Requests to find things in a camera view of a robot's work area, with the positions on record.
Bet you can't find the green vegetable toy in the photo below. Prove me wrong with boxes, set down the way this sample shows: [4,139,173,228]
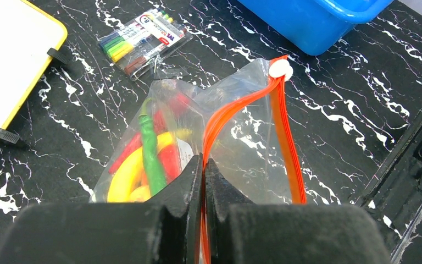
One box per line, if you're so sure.
[138,98,166,196]

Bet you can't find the marker pen pack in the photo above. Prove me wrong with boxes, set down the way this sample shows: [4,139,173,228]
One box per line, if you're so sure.
[98,8,192,80]

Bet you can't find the clear zip top bag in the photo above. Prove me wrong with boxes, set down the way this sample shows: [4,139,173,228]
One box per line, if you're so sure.
[90,56,306,263]

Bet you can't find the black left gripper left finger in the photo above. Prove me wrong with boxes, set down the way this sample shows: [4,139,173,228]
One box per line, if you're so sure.
[0,155,203,263]

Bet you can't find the yellow banana toy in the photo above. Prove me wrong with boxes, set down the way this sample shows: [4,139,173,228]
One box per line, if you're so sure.
[106,128,193,202]

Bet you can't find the blue plastic bin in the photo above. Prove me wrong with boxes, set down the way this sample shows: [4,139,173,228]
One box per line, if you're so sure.
[240,0,393,56]

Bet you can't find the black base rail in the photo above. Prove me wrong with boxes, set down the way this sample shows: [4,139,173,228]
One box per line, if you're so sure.
[356,111,422,263]

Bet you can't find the yellow orange fruit toy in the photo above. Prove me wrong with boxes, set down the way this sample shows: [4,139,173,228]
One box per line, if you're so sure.
[129,185,151,202]

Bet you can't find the red chili pepper toy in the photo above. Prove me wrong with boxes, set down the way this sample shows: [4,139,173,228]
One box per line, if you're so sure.
[108,94,191,174]

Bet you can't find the yellow framed whiteboard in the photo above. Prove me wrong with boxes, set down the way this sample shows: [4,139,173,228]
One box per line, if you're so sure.
[0,1,68,129]

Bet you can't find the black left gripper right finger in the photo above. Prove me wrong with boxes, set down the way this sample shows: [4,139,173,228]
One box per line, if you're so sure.
[205,159,391,263]

